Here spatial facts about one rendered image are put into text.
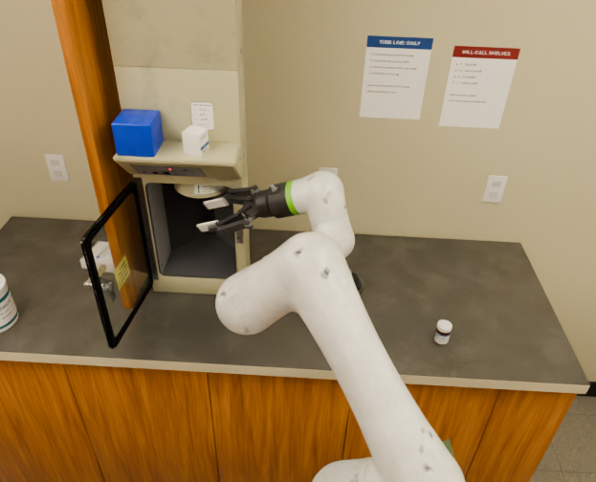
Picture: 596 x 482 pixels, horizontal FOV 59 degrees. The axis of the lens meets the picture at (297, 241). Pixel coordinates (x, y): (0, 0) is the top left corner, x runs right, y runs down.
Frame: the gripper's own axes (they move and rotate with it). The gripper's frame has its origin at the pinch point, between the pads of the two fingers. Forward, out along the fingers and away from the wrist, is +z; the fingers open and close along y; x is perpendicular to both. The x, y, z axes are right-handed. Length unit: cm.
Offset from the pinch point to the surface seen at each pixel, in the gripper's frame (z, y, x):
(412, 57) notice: -55, -63, 12
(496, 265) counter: -68, -26, 84
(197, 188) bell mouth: 6.7, -10.6, -1.2
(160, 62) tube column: -3.3, -20.0, -37.2
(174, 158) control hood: -0.4, -3.7, -19.8
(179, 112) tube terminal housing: -1.4, -16.2, -24.4
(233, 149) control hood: -12.3, -10.8, -11.8
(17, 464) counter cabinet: 108, 56, 54
